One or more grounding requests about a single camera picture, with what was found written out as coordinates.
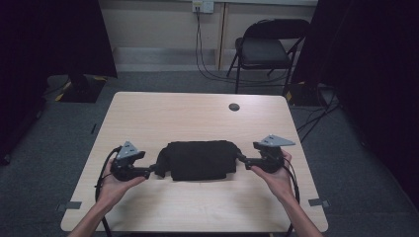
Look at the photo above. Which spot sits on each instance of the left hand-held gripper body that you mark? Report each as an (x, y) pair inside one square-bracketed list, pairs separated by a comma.
[(126, 158)]

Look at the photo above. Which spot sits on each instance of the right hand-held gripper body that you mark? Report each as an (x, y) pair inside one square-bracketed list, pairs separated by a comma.
[(271, 154)]

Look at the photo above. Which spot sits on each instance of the black cloth garment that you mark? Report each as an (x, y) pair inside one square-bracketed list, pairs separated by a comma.
[(197, 161)]

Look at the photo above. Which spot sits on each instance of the person's right hand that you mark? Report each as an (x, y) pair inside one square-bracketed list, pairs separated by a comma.
[(278, 184)]

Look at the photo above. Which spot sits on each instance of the person's left hand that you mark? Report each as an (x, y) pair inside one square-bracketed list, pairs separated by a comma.
[(113, 189)]

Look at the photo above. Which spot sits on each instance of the round black table grommet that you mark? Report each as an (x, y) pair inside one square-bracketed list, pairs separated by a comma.
[(234, 107)]

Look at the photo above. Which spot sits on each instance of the grey floor tape strip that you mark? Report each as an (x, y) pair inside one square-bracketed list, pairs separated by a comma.
[(318, 202), (69, 205)]

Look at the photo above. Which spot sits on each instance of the black stand base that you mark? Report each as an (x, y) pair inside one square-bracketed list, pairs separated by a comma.
[(82, 89)]

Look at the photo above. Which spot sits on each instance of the black folding chair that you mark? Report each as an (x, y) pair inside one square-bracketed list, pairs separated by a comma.
[(263, 49)]

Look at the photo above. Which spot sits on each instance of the dark curtain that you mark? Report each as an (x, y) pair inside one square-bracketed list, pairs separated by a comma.
[(372, 82), (39, 65)]

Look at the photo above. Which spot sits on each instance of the wooden wall strip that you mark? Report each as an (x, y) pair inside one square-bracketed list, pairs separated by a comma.
[(221, 36)]

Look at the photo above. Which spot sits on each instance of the white wall outlet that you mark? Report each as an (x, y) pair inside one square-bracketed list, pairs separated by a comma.
[(203, 6)]

